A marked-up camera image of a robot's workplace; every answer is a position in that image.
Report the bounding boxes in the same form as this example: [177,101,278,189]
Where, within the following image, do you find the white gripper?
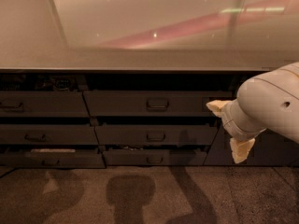
[206,100,266,164]

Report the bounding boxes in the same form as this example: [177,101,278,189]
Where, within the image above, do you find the dark drawer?
[95,125,218,146]
[0,148,106,169]
[103,149,206,166]
[0,91,88,118]
[0,124,98,145]
[83,91,233,117]

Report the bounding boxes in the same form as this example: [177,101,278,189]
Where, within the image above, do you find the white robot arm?
[206,63,299,163]

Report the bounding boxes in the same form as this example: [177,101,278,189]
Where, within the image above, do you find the pale flat item bottom drawer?
[30,148,76,153]

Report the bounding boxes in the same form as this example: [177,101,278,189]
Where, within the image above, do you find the dark items in left drawer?
[0,74,78,91]

